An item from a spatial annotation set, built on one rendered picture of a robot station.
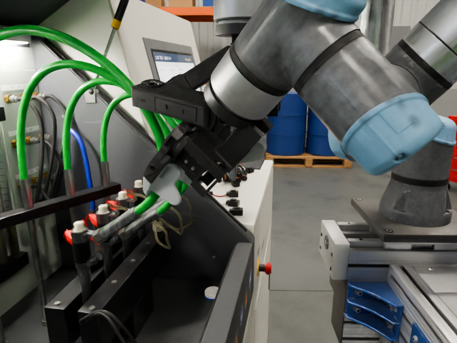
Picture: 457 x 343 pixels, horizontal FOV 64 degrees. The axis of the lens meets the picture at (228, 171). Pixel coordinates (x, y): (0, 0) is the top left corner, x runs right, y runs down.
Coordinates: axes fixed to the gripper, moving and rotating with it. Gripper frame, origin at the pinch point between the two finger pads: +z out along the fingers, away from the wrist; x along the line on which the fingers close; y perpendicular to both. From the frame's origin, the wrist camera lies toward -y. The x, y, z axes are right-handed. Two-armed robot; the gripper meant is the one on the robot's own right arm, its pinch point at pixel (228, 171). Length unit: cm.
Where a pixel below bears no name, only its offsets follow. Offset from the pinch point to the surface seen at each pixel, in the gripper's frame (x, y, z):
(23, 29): -2.0, -28.8, -20.1
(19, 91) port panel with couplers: 25, -53, -10
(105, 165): 23.6, -33.3, 6.7
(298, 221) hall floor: 269, 14, 125
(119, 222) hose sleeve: -4.0, -16.1, 7.6
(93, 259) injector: -0.5, -23.4, 16.4
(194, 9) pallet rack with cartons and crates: 500, -143, -90
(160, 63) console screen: 56, -31, -16
